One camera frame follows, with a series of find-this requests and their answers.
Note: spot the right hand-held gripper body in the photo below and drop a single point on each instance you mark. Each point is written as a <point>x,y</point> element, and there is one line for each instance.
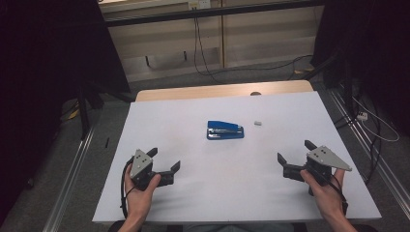
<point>322,159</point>

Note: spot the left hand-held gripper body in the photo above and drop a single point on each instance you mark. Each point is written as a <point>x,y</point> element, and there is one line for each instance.
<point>140,162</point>

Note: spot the small grey staple block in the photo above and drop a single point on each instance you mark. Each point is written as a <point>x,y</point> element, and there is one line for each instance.
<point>257,123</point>

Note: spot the blue stapler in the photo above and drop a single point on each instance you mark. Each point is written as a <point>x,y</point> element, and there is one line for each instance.
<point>225,130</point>

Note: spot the person's left hand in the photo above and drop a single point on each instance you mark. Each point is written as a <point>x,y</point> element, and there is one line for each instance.
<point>138,201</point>

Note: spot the person's right hand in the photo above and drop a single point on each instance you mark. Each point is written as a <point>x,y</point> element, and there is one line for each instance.
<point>328,199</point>

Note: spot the small black floor object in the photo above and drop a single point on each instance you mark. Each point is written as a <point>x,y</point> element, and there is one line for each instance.
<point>107,142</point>

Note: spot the white power strip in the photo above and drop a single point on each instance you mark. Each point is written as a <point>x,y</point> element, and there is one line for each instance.
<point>362,116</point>

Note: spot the black metal stand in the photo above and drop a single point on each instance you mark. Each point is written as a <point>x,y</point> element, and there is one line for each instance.
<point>346,83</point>

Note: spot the round table grommet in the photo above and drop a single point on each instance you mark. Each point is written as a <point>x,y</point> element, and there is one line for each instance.
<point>256,93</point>

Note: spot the black tripod stand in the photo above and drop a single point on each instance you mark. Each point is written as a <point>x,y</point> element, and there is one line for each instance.
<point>84,112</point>

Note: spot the wooden table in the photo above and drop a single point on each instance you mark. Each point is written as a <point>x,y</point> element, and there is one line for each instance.
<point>209,92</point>

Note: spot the black curtain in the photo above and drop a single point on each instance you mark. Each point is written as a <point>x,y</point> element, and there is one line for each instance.
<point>38,80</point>
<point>377,48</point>

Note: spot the black horizontal bar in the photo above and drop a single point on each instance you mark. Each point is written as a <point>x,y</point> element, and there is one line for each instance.
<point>209,13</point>

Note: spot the aluminium floor rail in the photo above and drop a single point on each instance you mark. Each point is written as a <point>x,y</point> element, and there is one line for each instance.
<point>69,180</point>
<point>370,151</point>

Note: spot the white wall socket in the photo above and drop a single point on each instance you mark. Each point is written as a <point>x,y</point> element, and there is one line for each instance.
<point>199,4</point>

